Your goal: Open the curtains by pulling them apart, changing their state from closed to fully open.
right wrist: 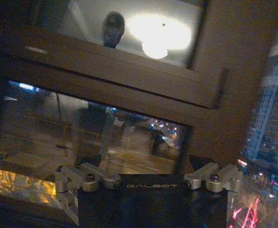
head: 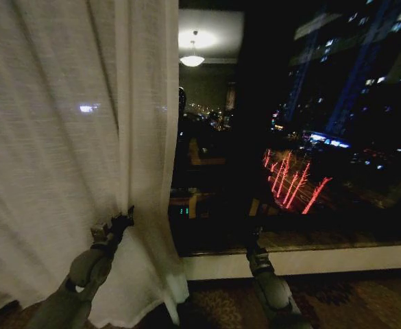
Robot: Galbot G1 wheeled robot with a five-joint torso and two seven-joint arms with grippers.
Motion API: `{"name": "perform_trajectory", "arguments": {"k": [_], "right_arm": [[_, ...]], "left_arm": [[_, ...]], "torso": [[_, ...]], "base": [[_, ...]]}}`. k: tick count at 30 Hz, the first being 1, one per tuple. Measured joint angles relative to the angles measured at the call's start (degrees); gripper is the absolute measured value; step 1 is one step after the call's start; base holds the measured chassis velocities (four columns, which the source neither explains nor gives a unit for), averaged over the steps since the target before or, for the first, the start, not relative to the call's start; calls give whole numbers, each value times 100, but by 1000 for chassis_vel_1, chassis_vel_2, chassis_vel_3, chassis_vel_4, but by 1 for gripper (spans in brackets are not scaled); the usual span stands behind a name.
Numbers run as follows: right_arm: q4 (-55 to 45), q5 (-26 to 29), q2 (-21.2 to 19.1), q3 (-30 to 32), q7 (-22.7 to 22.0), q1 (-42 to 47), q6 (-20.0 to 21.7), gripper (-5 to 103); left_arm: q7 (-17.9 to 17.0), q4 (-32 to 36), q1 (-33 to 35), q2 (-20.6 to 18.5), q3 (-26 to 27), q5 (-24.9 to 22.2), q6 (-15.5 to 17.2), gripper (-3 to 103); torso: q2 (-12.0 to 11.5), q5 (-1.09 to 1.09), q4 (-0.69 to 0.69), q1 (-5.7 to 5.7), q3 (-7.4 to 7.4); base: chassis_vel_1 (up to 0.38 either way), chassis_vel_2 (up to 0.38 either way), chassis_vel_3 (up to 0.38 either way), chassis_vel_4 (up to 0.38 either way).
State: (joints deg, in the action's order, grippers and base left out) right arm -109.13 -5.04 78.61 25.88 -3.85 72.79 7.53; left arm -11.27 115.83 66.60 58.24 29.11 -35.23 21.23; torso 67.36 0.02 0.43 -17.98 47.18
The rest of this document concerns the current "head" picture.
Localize white sheer curtain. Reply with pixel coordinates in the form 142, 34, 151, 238
0, 0, 190, 328

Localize dark window glass pane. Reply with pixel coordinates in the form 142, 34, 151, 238
168, 0, 401, 257

